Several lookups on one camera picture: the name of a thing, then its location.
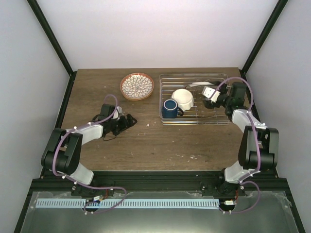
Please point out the black aluminium frame rail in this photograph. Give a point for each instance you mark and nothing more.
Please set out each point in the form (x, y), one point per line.
(209, 183)

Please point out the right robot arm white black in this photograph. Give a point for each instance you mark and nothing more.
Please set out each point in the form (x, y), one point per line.
(258, 150)

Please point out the white scalloped bowl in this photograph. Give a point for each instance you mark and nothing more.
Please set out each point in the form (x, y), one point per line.
(184, 99)

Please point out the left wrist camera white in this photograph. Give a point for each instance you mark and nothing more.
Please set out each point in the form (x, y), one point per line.
(117, 113)

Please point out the patterned round plate orange rim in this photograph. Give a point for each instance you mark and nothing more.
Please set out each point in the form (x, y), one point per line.
(137, 86)

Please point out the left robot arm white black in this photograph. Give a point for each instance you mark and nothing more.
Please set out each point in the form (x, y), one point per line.
(62, 152)

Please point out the cream rectangular plate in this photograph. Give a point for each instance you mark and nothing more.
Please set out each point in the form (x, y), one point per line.
(198, 84)

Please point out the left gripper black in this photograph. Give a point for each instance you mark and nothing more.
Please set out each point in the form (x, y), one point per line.
(124, 124)

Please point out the light blue slotted cable duct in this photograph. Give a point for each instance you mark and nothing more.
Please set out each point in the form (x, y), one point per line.
(130, 203)

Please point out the metal wire dish rack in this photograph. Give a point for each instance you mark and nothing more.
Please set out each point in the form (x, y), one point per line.
(198, 114)

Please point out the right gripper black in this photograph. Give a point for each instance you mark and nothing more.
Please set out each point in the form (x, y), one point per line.
(221, 87)

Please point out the dark blue mug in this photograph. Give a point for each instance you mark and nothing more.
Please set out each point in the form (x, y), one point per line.
(171, 110)

